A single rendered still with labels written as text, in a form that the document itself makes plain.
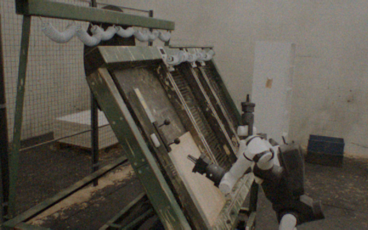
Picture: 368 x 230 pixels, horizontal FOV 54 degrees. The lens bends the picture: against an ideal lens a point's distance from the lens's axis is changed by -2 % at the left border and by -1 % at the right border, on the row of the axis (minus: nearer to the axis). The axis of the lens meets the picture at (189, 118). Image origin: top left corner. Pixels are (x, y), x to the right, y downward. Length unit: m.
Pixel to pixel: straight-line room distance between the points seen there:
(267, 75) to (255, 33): 1.70
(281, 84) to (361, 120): 2.02
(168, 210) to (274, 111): 4.50
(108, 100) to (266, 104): 4.57
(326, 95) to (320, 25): 1.34
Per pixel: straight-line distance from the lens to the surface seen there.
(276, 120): 6.27
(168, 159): 2.13
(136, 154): 1.92
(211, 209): 2.40
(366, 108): 7.52
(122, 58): 2.08
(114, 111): 1.93
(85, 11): 2.62
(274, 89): 6.20
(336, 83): 7.47
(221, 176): 1.92
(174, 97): 2.57
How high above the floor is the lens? 1.99
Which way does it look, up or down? 12 degrees down
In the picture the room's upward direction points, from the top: 2 degrees clockwise
